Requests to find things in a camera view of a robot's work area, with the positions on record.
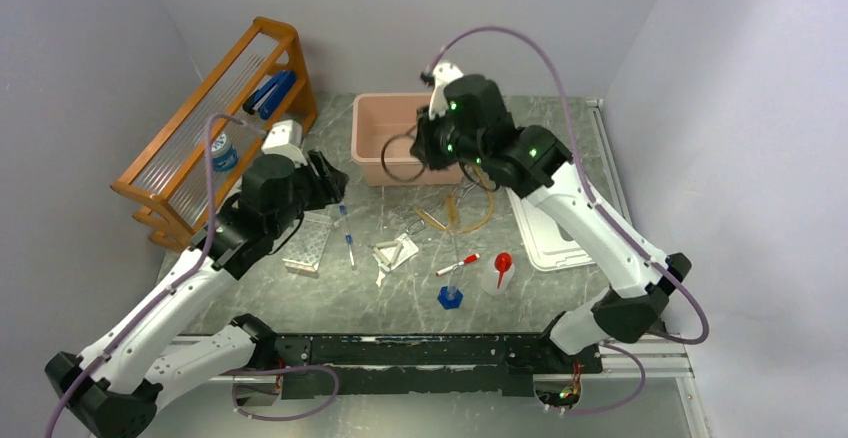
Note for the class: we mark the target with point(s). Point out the measuring cylinder blue base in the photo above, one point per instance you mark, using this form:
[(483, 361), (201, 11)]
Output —
[(449, 297)]

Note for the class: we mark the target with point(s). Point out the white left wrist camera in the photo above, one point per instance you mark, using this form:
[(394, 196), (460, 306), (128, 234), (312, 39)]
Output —
[(285, 138)]

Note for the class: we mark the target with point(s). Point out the black wire tripod stand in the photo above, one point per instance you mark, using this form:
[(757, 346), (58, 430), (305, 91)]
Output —
[(396, 160)]

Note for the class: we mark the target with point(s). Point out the red white marker pen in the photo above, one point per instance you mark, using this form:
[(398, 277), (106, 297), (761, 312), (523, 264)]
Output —
[(457, 265)]

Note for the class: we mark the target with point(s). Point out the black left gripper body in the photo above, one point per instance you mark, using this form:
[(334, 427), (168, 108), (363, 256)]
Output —
[(311, 192)]

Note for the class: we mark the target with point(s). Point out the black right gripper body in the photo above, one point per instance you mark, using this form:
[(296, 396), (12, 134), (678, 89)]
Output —
[(443, 145)]

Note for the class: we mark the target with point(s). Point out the pink plastic bin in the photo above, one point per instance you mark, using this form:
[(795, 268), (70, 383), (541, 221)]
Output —
[(383, 127)]

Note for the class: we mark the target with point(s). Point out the blue white round container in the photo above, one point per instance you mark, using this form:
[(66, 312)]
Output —
[(224, 154)]

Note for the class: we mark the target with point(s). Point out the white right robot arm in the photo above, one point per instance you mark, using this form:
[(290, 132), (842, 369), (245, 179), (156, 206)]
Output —
[(467, 122)]

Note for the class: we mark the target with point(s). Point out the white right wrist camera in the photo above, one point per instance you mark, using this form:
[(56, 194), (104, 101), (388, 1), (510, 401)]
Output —
[(437, 77)]

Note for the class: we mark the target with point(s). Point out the glass dropper blue fittings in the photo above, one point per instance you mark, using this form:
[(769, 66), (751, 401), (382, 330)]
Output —
[(347, 235)]

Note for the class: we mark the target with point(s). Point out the yellow rubber tubing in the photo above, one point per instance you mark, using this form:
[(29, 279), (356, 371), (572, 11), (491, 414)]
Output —
[(478, 207)]

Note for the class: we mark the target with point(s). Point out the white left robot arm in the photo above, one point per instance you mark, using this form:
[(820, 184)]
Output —
[(116, 386)]

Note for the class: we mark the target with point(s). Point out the white plastic lid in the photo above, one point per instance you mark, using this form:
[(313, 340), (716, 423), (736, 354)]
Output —
[(548, 246)]

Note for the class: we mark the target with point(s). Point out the orange wooden rack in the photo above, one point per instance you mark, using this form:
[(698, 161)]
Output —
[(168, 179)]

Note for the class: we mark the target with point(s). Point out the bristle test tube brush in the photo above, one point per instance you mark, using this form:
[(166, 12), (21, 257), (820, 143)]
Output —
[(451, 205)]

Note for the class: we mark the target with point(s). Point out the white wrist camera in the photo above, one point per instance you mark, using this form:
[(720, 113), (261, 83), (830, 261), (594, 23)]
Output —
[(437, 77), (285, 138)]

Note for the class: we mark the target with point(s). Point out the blue stapler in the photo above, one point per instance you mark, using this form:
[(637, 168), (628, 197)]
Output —
[(266, 99)]

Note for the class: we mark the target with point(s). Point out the clear test tube rack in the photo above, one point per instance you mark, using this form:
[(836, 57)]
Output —
[(302, 255)]

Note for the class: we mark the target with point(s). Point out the white bottle red cap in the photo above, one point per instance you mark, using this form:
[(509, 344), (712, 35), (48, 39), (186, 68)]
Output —
[(497, 274)]

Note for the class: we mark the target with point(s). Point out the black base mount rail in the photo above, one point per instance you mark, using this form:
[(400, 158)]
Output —
[(508, 363)]

